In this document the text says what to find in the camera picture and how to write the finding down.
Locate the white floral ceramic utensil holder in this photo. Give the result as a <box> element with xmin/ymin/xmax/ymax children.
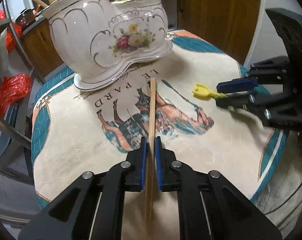
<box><xmin>43</xmin><ymin>0</ymin><xmax>173</xmax><ymax>91</ymax></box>

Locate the kitchen counter with wood cabinets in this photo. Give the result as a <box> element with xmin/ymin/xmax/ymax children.
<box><xmin>22</xmin><ymin>0</ymin><xmax>260</xmax><ymax>83</ymax></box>

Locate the red plastic bag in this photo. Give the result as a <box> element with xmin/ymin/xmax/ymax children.
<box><xmin>0</xmin><ymin>74</ymin><xmax>32</xmax><ymax>118</ymax></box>

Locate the printed horse placemat cloth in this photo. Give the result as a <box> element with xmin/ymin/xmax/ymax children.
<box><xmin>19</xmin><ymin>30</ymin><xmax>287</xmax><ymax>239</ymax></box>

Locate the yellow plastic scoop utensil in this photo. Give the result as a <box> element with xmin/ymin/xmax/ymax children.
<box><xmin>192</xmin><ymin>83</ymin><xmax>228</xmax><ymax>99</ymax></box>

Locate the metal storage shelf rack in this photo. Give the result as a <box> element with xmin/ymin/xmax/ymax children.
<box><xmin>0</xmin><ymin>10</ymin><xmax>45</xmax><ymax>183</ymax></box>

